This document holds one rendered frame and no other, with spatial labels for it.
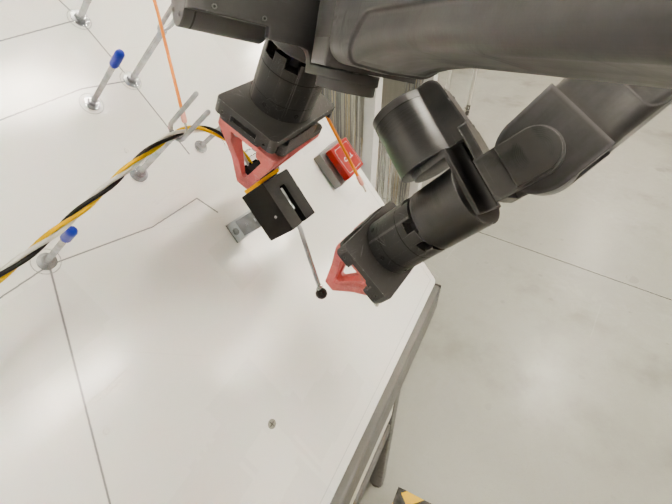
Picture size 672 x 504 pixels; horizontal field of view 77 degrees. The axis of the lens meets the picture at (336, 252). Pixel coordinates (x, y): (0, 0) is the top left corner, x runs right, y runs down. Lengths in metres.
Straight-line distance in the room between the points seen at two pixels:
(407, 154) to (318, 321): 0.27
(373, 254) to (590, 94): 0.20
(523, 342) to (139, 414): 1.68
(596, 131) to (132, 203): 0.40
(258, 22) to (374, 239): 0.20
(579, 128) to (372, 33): 0.17
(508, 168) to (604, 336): 1.83
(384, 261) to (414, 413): 1.26
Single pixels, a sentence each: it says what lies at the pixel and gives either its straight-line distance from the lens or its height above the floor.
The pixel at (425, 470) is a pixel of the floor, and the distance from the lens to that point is 1.54.
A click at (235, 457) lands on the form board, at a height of 0.97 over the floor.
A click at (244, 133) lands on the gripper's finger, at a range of 0.39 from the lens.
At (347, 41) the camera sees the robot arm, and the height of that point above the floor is 1.34.
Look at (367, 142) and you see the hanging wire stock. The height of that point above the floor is 0.95.
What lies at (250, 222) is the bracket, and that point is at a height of 1.12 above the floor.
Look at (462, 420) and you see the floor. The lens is 1.65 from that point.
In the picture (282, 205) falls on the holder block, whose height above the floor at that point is 1.16.
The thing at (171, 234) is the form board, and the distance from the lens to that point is 0.47.
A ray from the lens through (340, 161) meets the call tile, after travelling 0.62.
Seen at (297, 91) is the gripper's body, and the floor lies 1.28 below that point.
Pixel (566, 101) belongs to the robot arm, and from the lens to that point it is 0.33.
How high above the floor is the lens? 1.39
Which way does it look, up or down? 40 degrees down
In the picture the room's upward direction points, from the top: straight up
